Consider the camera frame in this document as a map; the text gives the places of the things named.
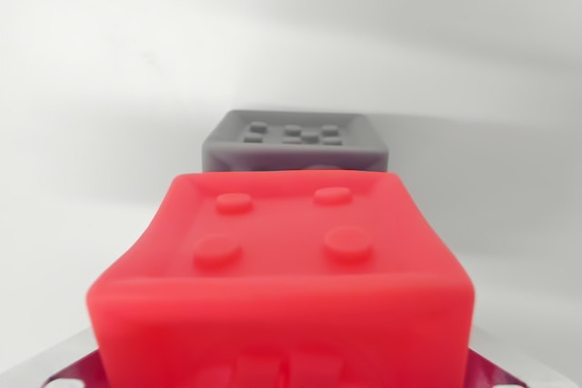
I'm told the gripper right finger with black rubber pad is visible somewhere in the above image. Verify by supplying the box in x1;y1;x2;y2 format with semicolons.
467;345;529;388

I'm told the gripper left finger with black rubber pad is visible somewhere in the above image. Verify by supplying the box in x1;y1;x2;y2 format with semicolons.
43;329;108;388

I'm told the red plastic cube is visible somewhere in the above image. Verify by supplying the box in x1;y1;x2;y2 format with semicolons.
85;169;475;388

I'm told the grey plastic cube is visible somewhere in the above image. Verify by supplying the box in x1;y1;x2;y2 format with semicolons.
202;109;391;176

